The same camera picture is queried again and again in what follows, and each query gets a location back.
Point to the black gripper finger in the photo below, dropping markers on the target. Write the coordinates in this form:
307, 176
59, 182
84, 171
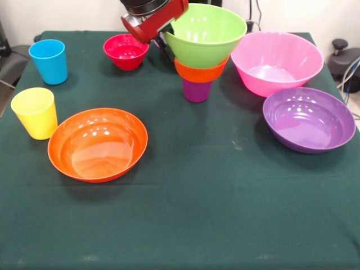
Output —
167, 47

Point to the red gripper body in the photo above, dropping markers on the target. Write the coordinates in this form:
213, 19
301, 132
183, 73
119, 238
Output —
152, 25

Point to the green bowl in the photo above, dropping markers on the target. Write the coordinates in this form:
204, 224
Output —
205, 42

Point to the small orange bowl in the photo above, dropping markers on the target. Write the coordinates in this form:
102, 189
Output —
197, 74

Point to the small red bowl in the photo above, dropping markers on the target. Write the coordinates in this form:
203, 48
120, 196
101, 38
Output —
123, 57

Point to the purple plastic cup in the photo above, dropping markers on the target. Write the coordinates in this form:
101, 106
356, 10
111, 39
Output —
197, 91

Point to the blue plastic cup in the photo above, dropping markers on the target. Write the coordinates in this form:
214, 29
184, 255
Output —
52, 70

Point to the large pink bowl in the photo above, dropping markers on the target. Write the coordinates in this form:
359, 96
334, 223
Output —
275, 81

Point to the large orange bowl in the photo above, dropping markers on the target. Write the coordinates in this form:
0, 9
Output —
95, 146

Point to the black chair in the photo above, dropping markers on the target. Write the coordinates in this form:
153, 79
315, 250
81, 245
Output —
12, 64

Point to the yellow plastic cup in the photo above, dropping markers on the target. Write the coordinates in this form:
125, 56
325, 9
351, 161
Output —
35, 123

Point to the dark green table cloth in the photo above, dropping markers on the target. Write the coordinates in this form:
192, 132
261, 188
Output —
180, 211

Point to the black equipment with knob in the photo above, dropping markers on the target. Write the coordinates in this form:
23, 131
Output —
341, 64

